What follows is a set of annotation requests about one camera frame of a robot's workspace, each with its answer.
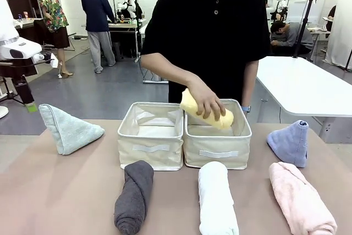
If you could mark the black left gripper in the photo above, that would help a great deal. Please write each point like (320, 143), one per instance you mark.
(16, 69)

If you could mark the mint green triangular towel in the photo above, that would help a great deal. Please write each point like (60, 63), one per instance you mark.
(68, 133)

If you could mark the dark gray towel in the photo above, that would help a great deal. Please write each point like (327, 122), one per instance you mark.
(134, 199)

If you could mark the yellow towel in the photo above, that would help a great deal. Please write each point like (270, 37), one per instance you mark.
(187, 102)

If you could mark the white towel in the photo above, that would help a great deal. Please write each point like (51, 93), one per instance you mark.
(217, 199)

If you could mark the light blue triangular towel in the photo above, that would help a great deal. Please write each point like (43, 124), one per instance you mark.
(288, 147)

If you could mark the pink towel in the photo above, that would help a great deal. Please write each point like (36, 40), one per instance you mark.
(299, 202)

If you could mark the person's left forearm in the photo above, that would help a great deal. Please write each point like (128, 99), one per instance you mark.
(249, 83)

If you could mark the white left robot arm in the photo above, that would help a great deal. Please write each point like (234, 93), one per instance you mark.
(8, 26)

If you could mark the person's right forearm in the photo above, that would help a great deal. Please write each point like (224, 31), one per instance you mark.
(167, 70)

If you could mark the person's right hand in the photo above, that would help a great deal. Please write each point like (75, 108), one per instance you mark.
(206, 97)

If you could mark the black floor tripod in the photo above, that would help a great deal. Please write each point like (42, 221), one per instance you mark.
(11, 96)

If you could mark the white round fan base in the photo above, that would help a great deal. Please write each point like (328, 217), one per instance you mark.
(3, 111)

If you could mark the cluttered white side table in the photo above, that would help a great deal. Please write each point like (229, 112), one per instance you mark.
(28, 23)

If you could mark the woman in floral shirt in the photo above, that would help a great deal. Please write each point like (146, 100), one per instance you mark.
(52, 12)

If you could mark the man in navy jacket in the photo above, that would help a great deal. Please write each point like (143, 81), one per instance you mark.
(97, 12)

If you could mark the background work desk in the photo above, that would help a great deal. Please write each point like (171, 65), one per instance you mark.
(123, 26)

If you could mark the blue wrist watch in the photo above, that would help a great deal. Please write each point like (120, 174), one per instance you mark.
(246, 108)

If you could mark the seated person in gray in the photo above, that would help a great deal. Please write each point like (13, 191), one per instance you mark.
(294, 37)

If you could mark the large white table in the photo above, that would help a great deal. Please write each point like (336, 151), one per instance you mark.
(305, 89)

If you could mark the black tripod pole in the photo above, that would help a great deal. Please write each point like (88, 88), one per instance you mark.
(305, 23)

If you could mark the person in black t-shirt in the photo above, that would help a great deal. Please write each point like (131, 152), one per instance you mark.
(332, 17)

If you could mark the white curtain panel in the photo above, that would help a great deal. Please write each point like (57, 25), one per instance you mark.
(341, 26)

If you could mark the left wrist camera with tag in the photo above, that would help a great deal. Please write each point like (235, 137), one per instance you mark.
(46, 59)

